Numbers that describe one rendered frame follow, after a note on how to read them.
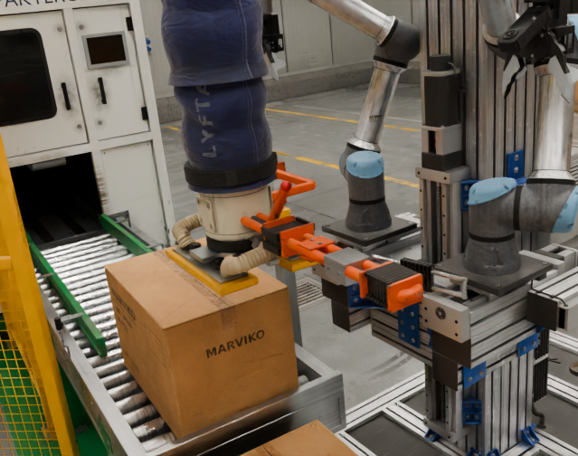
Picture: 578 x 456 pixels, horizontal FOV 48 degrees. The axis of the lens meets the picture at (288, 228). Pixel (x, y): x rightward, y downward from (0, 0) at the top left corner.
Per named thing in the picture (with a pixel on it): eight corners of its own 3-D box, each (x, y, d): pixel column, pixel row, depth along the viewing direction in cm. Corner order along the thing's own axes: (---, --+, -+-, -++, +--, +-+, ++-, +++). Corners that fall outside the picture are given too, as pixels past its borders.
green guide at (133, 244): (102, 227, 396) (99, 213, 393) (118, 223, 401) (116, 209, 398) (211, 319, 264) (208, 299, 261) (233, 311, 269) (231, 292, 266)
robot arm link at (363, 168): (351, 203, 203) (348, 161, 198) (345, 191, 215) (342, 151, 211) (389, 198, 203) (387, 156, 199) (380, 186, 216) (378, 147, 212)
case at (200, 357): (124, 365, 238) (103, 265, 225) (222, 329, 256) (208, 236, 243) (184, 450, 189) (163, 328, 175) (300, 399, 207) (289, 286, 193)
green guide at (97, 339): (11, 251, 371) (6, 236, 368) (29, 245, 376) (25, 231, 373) (80, 365, 239) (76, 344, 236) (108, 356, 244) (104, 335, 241)
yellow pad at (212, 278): (165, 256, 173) (163, 239, 171) (199, 246, 178) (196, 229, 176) (221, 297, 145) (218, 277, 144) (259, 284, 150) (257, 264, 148)
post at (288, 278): (290, 423, 285) (266, 208, 251) (304, 417, 288) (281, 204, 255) (298, 431, 279) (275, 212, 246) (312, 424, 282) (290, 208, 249)
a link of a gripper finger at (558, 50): (576, 67, 119) (553, 28, 120) (572, 69, 118) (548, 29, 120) (557, 81, 123) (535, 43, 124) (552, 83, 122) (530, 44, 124)
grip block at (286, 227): (260, 249, 143) (258, 223, 141) (298, 237, 148) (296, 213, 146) (280, 260, 136) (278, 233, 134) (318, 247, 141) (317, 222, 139)
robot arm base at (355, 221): (370, 213, 222) (368, 185, 219) (401, 223, 210) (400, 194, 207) (336, 224, 214) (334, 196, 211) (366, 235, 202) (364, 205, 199)
